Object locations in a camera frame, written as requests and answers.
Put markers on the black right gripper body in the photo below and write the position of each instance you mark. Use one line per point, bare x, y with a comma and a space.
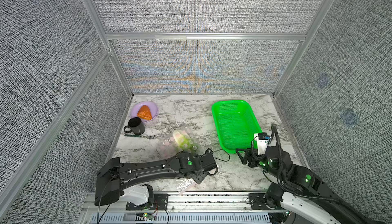
249, 157

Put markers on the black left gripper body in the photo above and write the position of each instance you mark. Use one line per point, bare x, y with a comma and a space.
206, 164

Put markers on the green chinese cabbage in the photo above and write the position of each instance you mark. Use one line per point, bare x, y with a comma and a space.
184, 141

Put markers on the clear zip-top bag pink dots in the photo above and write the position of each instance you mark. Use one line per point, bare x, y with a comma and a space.
168, 147

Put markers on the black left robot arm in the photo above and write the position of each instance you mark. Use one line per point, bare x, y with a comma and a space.
115, 177

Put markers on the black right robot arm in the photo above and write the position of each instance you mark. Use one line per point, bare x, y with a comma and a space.
297, 189

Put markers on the green plastic basket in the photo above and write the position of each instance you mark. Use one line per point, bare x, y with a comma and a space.
236, 124

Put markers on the purple plate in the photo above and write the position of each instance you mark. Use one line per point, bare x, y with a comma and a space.
153, 107

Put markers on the black mug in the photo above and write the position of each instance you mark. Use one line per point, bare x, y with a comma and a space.
135, 126

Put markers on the orange croissant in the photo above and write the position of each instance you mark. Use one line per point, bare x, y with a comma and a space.
145, 113

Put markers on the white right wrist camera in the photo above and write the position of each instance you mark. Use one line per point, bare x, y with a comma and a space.
263, 140

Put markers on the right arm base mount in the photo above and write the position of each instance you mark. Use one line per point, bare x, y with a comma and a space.
270, 200

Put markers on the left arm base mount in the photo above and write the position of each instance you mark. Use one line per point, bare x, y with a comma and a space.
142, 197

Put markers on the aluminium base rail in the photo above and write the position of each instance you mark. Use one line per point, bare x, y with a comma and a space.
208, 207

